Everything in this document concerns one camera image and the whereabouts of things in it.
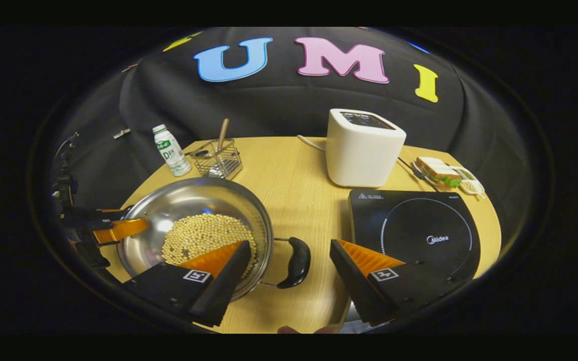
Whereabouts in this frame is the wire mesh basket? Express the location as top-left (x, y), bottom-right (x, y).
top-left (189, 139), bottom-right (244, 181)

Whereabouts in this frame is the black induction cooktop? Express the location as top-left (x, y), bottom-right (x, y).
top-left (347, 189), bottom-right (482, 282)

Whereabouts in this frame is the white green drink bottle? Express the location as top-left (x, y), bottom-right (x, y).
top-left (152, 124), bottom-right (192, 177)

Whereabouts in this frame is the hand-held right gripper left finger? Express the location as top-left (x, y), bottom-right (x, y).
top-left (122, 241), bottom-right (252, 327)

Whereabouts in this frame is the wooden handled spoon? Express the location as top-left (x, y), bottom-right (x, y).
top-left (216, 118), bottom-right (231, 154)

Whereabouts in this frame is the pile of soybeans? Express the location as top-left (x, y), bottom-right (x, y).
top-left (162, 213), bottom-right (259, 279)

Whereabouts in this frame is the white toaster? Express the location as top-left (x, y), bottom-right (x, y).
top-left (325, 108), bottom-right (407, 189)

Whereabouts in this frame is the white divided dish with beans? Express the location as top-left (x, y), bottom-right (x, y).
top-left (451, 165), bottom-right (486, 199)

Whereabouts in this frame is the steel pot with black handles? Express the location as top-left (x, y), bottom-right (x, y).
top-left (116, 176), bottom-right (312, 302)

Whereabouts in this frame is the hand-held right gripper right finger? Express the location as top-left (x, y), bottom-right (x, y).
top-left (329, 239), bottom-right (463, 325)

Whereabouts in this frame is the white toaster cable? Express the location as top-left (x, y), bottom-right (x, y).
top-left (297, 134), bottom-right (328, 152)

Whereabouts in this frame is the black power cable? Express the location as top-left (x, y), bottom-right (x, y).
top-left (397, 156), bottom-right (428, 182)

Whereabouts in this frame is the sandwich with lettuce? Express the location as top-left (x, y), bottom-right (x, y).
top-left (414, 156), bottom-right (463, 190)

